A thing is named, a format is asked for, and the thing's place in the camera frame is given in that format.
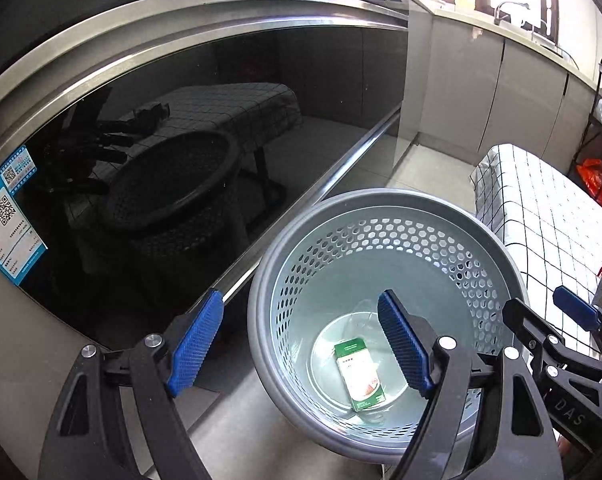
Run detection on blue energy label sticker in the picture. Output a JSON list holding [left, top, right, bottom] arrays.
[[0, 145, 47, 286]]

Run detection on green white small carton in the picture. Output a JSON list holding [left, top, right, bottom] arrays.
[[334, 338, 386, 413]]

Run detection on grey perforated trash basket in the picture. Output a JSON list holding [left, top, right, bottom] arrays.
[[248, 188, 528, 464]]

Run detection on chrome sink faucet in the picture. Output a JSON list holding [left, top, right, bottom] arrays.
[[494, 0, 551, 35]]

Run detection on white black grid tablecloth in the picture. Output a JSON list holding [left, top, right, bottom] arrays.
[[471, 143, 602, 358]]

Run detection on grey kitchen cabinets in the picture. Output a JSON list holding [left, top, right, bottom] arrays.
[[400, 0, 595, 171]]

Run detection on orange plastic bag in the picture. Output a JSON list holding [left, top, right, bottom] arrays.
[[576, 158, 602, 207]]

